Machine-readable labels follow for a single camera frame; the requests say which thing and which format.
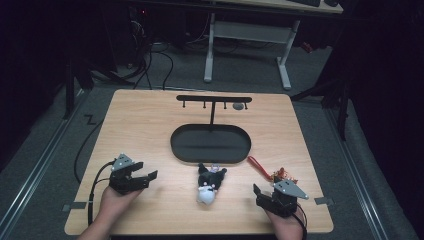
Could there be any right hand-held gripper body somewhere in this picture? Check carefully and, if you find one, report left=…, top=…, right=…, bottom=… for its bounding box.
left=262, top=179, right=310, bottom=219

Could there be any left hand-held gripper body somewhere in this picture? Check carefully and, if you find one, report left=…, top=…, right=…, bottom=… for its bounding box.
left=108, top=152, right=151, bottom=196

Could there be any red strap keychain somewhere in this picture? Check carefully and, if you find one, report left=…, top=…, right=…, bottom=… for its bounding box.
left=246, top=155, right=299, bottom=185

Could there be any black and white plush keychain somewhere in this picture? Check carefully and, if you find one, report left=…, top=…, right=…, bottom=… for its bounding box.
left=196, top=162, right=229, bottom=206

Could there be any black key rack with tray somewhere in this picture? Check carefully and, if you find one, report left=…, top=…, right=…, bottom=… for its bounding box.
left=170, top=94, right=253, bottom=165

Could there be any person's left hand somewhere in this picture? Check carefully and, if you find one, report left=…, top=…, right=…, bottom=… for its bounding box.
left=99, top=184, right=143, bottom=223

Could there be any person's right hand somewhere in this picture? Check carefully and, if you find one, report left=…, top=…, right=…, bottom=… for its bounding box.
left=265, top=209, right=306, bottom=240

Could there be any grey tape piece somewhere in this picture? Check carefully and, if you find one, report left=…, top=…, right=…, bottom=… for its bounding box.
left=61, top=201, right=87, bottom=212
left=314, top=196, right=335, bottom=206

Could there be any black metal stand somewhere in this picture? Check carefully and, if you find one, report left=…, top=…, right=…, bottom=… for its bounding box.
left=62, top=59, right=95, bottom=120
left=290, top=74, right=352, bottom=141

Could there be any black keyboard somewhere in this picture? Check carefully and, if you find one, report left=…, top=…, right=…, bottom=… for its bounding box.
left=288, top=0, right=322, bottom=8

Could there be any right hand-held gripper cable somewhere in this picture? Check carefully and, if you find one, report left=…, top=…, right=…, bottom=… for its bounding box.
left=293, top=203, right=309, bottom=240

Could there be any hand-held gripper cable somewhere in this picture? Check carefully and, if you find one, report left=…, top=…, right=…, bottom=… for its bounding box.
left=293, top=203, right=309, bottom=240
left=87, top=160, right=116, bottom=227

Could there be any left hand-held gripper cable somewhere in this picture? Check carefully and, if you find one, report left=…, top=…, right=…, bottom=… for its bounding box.
left=87, top=160, right=116, bottom=227

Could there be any black floor cable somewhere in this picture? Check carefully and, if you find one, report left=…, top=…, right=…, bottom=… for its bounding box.
left=73, top=119, right=105, bottom=185

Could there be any metal floor rail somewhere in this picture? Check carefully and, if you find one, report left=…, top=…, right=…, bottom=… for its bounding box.
left=0, top=89, right=88, bottom=235
left=325, top=108, right=390, bottom=240

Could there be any bundle of black cables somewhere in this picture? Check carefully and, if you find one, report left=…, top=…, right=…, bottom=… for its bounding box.
left=118, top=9, right=175, bottom=91

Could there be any white frame desk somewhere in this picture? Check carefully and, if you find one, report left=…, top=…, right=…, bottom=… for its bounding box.
left=202, top=0, right=345, bottom=91

